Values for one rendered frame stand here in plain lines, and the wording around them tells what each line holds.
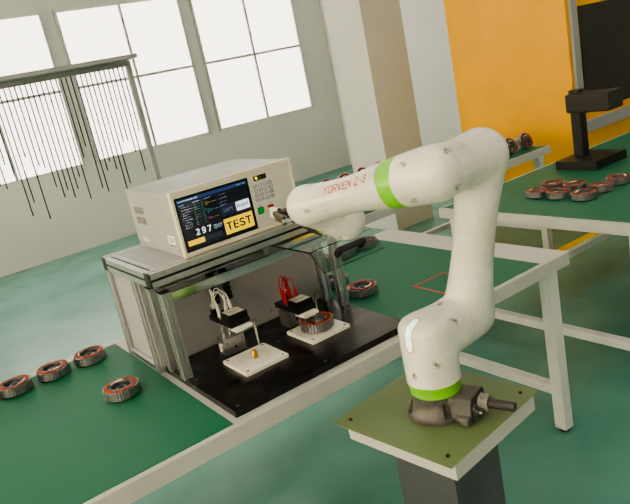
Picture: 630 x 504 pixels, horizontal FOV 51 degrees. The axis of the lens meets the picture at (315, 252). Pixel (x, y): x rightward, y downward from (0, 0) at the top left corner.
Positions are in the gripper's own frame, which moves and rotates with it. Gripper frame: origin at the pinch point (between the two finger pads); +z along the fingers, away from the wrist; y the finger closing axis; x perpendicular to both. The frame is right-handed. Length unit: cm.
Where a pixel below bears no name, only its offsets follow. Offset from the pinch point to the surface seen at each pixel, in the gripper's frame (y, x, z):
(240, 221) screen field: -8.1, -1.2, 9.6
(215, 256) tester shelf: -20.6, -8.4, 6.8
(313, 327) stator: 0.1, -37.6, -6.8
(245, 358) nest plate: -22.7, -40.1, -1.0
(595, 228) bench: 137, -46, -18
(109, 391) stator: -60, -40, 18
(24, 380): -77, -40, 56
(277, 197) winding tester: 7.0, 2.4, 9.7
